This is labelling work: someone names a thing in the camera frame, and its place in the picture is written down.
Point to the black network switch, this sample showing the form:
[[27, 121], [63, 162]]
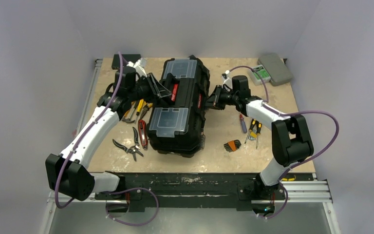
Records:
[[116, 61]]

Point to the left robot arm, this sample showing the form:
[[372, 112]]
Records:
[[67, 172]]

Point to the green white small box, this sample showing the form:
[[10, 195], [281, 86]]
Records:
[[259, 74]]

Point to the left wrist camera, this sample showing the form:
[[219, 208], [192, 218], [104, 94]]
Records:
[[139, 66]]

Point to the yellow hex key set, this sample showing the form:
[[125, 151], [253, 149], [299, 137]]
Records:
[[252, 136]]

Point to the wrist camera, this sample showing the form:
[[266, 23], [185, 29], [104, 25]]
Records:
[[139, 66], [227, 80]]

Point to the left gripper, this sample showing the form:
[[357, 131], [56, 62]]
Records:
[[155, 88]]

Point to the yellow handled pliers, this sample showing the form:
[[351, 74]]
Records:
[[140, 107]]

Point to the blue red screwdriver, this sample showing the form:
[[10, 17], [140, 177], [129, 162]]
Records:
[[242, 124]]

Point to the red black utility knife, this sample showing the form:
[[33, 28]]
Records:
[[143, 134]]

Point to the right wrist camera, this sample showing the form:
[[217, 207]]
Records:
[[227, 80]]

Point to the black plastic toolbox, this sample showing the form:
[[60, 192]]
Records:
[[176, 127]]

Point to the grey plastic case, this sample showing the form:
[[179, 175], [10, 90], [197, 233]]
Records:
[[276, 68]]

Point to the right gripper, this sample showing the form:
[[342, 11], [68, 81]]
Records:
[[215, 99]]

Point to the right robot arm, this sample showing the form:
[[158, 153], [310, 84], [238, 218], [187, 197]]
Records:
[[290, 136]]

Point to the orange hex key set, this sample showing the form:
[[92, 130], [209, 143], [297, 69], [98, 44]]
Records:
[[232, 145]]

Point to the aluminium frame rail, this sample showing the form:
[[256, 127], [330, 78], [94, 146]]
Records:
[[83, 88]]

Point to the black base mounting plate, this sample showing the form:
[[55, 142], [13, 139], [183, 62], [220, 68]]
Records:
[[240, 191]]

